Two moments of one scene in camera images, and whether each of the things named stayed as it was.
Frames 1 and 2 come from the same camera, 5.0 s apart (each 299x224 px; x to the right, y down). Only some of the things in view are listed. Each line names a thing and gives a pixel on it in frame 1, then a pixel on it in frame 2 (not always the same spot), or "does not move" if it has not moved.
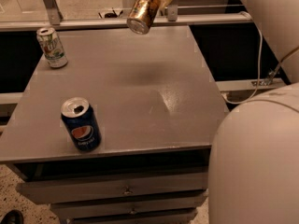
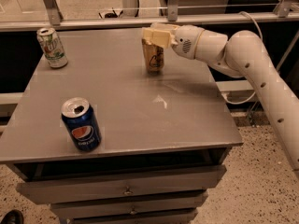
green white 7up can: x=51 y=47 does not move
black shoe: x=13 y=217 does not move
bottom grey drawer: x=177 y=217 does not move
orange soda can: x=145 y=6 to x=153 y=56
